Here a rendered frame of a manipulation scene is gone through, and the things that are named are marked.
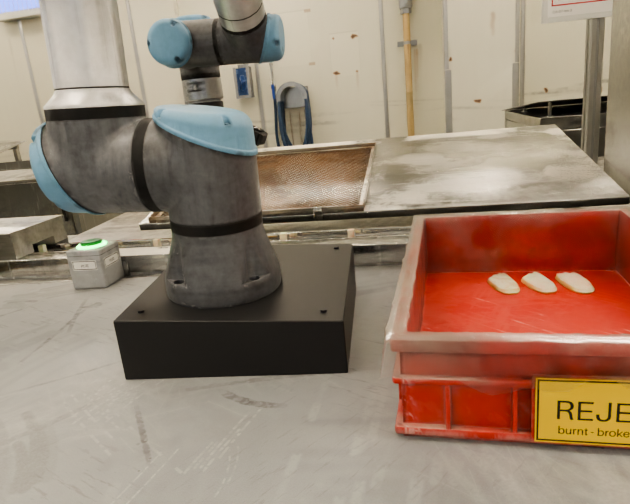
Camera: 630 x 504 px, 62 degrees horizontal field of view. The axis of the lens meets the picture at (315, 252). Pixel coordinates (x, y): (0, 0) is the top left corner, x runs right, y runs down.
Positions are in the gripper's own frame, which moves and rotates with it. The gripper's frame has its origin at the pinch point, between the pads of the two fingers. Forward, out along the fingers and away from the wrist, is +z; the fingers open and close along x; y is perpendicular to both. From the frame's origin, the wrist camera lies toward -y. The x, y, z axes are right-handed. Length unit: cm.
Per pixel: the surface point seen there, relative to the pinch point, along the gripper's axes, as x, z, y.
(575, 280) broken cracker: 23, 10, -60
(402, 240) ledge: 7.0, 7.7, -34.7
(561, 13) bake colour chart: -76, -36, -81
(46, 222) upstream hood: -2.7, 2.4, 45.2
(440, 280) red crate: 18.7, 11.5, -40.9
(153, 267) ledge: 9.1, 10.4, 14.3
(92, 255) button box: 16.6, 5.2, 21.8
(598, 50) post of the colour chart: -79, -24, -92
